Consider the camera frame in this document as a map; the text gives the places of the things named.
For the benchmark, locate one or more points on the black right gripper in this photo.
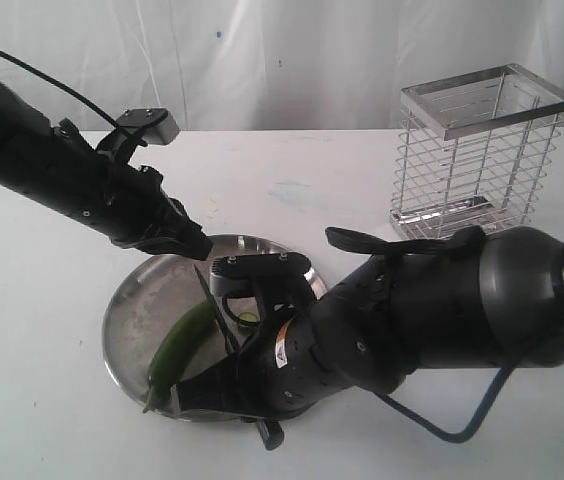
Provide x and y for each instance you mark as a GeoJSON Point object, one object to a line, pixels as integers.
{"type": "Point", "coordinates": [278, 378]}

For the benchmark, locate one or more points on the chrome wire utensil holder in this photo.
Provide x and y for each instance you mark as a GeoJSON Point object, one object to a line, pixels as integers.
{"type": "Point", "coordinates": [473, 151]}

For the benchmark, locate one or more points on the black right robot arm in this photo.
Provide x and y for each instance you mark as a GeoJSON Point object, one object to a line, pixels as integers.
{"type": "Point", "coordinates": [474, 300]}

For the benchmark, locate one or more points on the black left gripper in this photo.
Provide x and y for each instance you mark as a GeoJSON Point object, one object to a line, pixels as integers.
{"type": "Point", "coordinates": [134, 212]}

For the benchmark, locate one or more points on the black handled knife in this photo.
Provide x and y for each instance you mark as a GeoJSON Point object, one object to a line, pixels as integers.
{"type": "Point", "coordinates": [271, 433]}

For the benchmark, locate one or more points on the green cucumber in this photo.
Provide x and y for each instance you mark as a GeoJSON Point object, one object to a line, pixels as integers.
{"type": "Point", "coordinates": [175, 352]}

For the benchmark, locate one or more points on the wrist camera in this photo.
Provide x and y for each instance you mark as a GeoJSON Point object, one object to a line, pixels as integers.
{"type": "Point", "coordinates": [138, 127]}
{"type": "Point", "coordinates": [275, 279]}

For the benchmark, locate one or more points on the round steel plate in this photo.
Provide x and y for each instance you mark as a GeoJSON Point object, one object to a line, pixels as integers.
{"type": "Point", "coordinates": [152, 299]}

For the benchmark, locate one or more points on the white backdrop curtain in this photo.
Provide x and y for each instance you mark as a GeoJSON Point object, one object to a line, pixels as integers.
{"type": "Point", "coordinates": [246, 65]}

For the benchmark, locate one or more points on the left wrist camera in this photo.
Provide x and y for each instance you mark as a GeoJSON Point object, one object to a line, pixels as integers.
{"type": "Point", "coordinates": [138, 127]}

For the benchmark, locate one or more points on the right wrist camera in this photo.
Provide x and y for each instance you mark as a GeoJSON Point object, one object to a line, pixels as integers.
{"type": "Point", "coordinates": [275, 279]}

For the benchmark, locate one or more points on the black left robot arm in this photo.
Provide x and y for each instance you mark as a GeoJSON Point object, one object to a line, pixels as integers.
{"type": "Point", "coordinates": [54, 165]}

